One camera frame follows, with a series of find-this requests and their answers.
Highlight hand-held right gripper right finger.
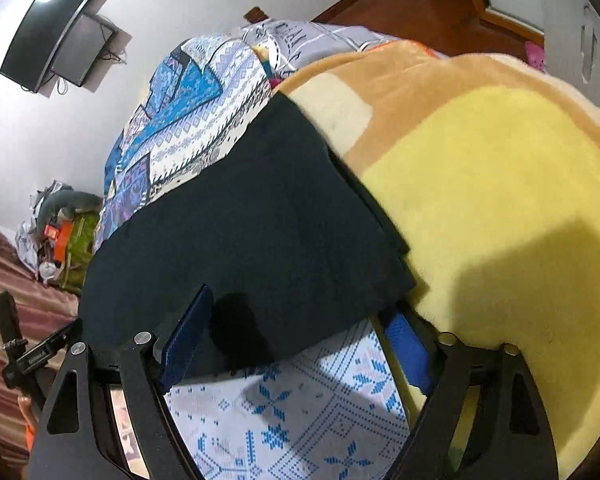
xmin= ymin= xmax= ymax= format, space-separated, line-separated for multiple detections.
xmin=380 ymin=305 xmax=576 ymax=480

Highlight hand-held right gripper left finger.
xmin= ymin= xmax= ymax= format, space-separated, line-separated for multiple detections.
xmin=27 ymin=284 xmax=216 ymax=480

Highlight yellow tan fleece blanket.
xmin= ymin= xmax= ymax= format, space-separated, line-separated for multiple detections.
xmin=272 ymin=42 xmax=600 ymax=476

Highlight blue white patterned bedsheet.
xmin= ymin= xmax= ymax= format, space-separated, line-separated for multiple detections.
xmin=92 ymin=32 xmax=413 ymax=480

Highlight curved black wall television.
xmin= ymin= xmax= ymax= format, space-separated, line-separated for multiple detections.
xmin=0 ymin=0 xmax=99 ymax=93

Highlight white wardrobe door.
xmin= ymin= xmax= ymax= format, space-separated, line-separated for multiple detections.
xmin=540 ymin=0 xmax=600 ymax=111

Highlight green bag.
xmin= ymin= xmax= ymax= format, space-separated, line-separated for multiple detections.
xmin=60 ymin=210 xmax=102 ymax=295

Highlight small black wall monitor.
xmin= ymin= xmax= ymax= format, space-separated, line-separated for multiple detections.
xmin=50 ymin=12 xmax=118 ymax=88

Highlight grey plush toy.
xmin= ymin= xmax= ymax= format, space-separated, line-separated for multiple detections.
xmin=35 ymin=187 xmax=103 ymax=231

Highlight red striped blanket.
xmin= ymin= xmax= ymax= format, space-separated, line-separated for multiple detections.
xmin=0 ymin=215 xmax=81 ymax=466

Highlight orange box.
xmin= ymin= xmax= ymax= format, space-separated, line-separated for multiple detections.
xmin=42 ymin=222 xmax=74 ymax=263

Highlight white plastic bag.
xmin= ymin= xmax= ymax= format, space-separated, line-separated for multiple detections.
xmin=14 ymin=217 xmax=48 ymax=283

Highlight grey printed pillow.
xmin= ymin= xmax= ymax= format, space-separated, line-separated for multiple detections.
xmin=240 ymin=19 xmax=406 ymax=81

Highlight black pants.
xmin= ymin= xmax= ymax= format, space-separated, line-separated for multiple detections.
xmin=77 ymin=92 xmax=418 ymax=381

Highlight pink slipper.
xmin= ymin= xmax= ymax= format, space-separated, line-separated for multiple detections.
xmin=525 ymin=41 xmax=549 ymax=72

